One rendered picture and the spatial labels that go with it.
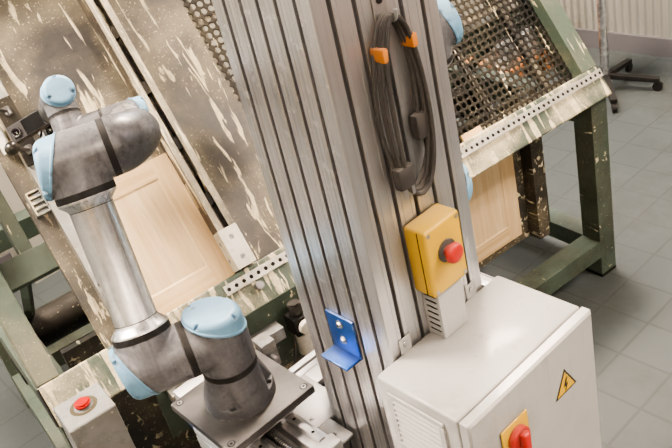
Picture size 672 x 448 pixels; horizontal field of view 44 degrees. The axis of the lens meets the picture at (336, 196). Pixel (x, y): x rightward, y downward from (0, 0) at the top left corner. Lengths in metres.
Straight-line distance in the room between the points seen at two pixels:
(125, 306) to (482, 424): 0.70
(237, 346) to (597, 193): 2.06
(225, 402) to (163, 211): 0.85
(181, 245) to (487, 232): 1.37
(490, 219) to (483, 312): 1.80
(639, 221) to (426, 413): 2.68
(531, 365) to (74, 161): 0.88
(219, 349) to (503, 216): 1.93
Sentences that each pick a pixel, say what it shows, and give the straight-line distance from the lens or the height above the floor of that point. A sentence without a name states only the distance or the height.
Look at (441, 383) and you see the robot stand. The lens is 1.43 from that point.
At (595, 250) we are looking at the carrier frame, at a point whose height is 0.16.
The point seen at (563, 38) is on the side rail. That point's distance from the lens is 3.22.
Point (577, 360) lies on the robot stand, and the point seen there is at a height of 1.15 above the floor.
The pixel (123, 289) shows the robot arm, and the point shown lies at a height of 1.37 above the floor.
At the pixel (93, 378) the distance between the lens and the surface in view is 2.33.
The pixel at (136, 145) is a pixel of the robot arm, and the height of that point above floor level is 1.60.
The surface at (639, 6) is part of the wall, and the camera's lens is 5.57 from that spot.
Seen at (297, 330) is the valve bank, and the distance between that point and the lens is 2.45.
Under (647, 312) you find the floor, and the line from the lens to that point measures 3.47.
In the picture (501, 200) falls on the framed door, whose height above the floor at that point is 0.46.
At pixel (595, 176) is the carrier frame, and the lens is 3.38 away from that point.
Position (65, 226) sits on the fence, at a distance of 2.38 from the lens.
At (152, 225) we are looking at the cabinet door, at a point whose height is 1.09.
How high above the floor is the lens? 2.20
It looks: 29 degrees down
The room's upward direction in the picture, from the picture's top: 14 degrees counter-clockwise
